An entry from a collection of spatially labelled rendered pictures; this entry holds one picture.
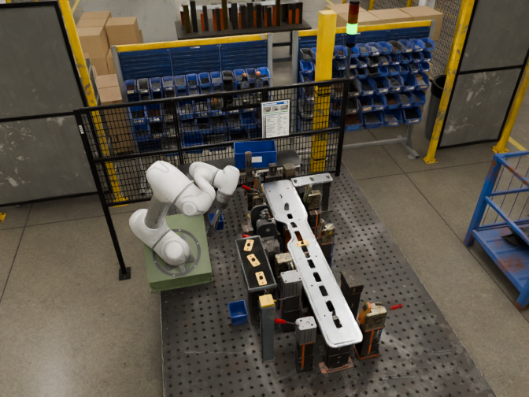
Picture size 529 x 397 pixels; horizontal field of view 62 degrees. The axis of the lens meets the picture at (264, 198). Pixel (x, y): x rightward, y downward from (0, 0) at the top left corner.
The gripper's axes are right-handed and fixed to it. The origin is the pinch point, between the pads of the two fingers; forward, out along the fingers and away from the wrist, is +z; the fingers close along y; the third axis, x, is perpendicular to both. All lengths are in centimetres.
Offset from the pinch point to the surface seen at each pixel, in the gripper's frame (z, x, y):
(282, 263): -5, 44, 25
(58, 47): -65, -175, -109
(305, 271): -4, 58, 20
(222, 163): -29, -15, -70
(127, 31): -102, -233, -377
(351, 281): -11, 81, 29
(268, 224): -20.2, 30.2, 13.0
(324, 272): -7, 68, 21
